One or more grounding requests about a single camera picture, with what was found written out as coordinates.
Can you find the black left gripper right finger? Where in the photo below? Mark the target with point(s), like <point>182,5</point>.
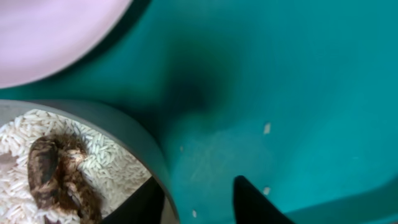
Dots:
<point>252,207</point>

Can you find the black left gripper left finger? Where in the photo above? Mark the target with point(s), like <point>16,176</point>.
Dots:
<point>144,206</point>

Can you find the grey bowl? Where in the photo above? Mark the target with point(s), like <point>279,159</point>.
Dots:
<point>119,127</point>

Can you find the rice and food waste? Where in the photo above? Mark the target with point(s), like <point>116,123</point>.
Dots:
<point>57,170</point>

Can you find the teal serving tray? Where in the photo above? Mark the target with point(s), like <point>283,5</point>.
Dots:
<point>297,96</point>

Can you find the pink plate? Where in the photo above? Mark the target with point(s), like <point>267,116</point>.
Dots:
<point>42,37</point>

